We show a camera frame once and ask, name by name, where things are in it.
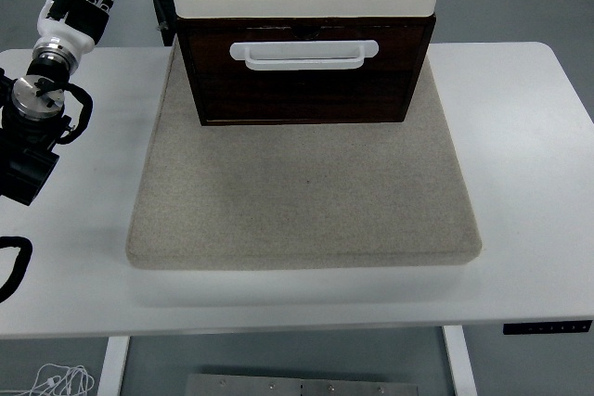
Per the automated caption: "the white thin cable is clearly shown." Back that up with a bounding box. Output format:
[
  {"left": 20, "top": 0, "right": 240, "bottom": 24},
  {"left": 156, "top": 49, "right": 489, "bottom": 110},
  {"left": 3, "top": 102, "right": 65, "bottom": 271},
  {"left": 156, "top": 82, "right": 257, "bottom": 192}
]
[{"left": 0, "top": 363, "right": 97, "bottom": 396}]

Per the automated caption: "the grey metal plate with screws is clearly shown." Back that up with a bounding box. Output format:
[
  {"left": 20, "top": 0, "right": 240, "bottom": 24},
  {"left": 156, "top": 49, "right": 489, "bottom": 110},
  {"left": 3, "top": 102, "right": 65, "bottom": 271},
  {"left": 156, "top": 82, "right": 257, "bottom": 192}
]
[{"left": 184, "top": 373, "right": 420, "bottom": 396}]

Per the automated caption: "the white drawer handle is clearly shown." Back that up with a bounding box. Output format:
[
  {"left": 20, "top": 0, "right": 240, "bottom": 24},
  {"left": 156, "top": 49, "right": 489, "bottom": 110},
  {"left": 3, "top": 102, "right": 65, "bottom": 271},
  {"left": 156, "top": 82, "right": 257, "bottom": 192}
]
[{"left": 228, "top": 40, "right": 380, "bottom": 71}]

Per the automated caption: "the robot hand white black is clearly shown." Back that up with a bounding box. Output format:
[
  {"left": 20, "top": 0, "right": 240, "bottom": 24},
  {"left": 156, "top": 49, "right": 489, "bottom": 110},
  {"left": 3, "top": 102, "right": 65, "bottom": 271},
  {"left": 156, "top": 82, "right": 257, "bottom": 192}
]
[{"left": 34, "top": 0, "right": 125, "bottom": 52}]

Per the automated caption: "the dark brown wooden drawer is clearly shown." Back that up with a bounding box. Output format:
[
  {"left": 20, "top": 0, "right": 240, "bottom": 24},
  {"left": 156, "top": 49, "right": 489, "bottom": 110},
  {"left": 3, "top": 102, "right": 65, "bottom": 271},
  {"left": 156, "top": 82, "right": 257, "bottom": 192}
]
[{"left": 185, "top": 24, "right": 429, "bottom": 123}]

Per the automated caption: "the black table control panel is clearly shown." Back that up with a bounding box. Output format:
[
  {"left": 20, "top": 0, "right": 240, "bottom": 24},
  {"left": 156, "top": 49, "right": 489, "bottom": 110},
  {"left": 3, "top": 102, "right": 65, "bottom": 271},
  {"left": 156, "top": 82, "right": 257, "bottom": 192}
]
[{"left": 503, "top": 319, "right": 594, "bottom": 336}]

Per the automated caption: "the dark brown wooden drawer case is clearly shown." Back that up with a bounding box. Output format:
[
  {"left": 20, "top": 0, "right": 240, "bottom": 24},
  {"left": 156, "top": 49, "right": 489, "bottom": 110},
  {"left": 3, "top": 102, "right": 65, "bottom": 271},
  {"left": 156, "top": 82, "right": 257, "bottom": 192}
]
[{"left": 174, "top": 13, "right": 438, "bottom": 127}]

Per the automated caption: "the beige fabric mat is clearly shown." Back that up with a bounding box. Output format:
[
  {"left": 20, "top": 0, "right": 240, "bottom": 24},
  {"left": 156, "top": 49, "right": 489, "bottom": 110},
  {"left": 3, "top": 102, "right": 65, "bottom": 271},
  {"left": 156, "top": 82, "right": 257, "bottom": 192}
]
[{"left": 124, "top": 38, "right": 483, "bottom": 271}]

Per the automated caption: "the white table leg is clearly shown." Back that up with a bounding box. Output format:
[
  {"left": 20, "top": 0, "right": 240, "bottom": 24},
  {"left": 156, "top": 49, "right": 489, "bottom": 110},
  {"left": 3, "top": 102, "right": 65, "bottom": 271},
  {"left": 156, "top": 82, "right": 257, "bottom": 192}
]
[
  {"left": 441, "top": 325, "right": 479, "bottom": 396},
  {"left": 96, "top": 335, "right": 132, "bottom": 396}
]

